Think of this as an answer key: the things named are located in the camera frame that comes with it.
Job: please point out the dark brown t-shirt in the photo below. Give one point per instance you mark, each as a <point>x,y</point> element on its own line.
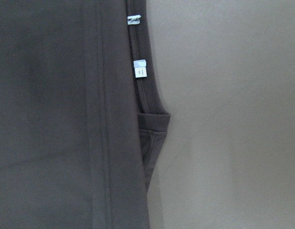
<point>81,120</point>

